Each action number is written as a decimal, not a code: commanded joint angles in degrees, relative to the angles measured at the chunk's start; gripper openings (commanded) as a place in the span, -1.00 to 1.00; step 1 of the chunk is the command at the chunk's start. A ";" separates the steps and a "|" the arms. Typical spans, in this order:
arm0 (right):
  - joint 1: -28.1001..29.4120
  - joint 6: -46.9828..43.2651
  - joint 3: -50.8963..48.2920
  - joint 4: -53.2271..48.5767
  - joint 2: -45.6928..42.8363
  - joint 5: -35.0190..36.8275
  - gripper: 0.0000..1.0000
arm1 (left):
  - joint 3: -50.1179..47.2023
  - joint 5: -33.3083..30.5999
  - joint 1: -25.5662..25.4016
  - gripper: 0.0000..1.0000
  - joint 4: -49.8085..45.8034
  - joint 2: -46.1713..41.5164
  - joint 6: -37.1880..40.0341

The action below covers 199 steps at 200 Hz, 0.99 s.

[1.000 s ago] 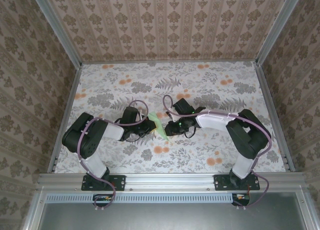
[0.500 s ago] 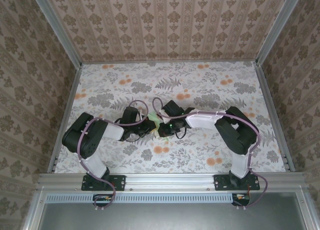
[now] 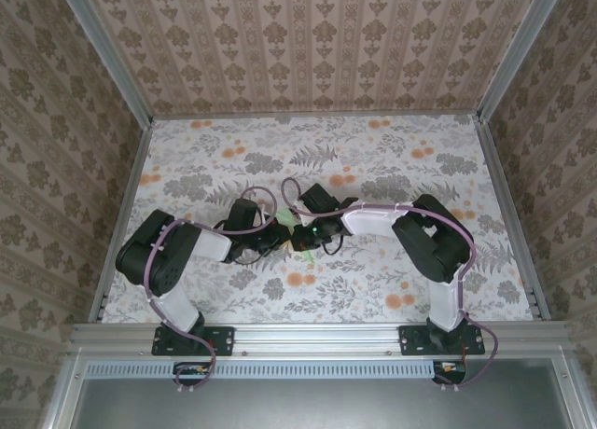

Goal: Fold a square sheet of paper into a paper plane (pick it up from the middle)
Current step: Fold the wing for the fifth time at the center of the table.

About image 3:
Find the light green paper sheet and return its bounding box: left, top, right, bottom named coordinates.
left=275, top=208, right=317, bottom=266

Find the floral patterned table cover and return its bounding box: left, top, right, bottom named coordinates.
left=100, top=114, right=537, bottom=325

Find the grey metal panel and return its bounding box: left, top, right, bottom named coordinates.
left=41, top=356, right=597, bottom=429

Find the black power connector module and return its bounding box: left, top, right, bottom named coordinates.
left=432, top=361, right=467, bottom=385
left=174, top=361, right=216, bottom=386

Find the long aluminium frame rail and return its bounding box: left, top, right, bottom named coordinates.
left=69, top=321, right=573, bottom=356

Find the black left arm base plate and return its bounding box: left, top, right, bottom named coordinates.
left=151, top=325, right=236, bottom=357

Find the grey slotted cable duct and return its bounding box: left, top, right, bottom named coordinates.
left=86, top=359, right=437, bottom=380

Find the aluminium side rail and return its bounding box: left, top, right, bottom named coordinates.
left=473, top=114, right=554, bottom=323
left=88, top=118, right=155, bottom=325

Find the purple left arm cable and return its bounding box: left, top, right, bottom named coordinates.
left=145, top=186, right=277, bottom=395

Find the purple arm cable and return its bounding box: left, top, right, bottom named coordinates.
left=282, top=179, right=501, bottom=393
left=145, top=186, right=277, bottom=395

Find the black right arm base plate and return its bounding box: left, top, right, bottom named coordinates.
left=399, top=325, right=486, bottom=357

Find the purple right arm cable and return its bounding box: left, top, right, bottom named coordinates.
left=282, top=179, right=501, bottom=393

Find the aluminium corner post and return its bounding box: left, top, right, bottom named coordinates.
left=59, top=0, right=155, bottom=125
left=474, top=0, right=568, bottom=122

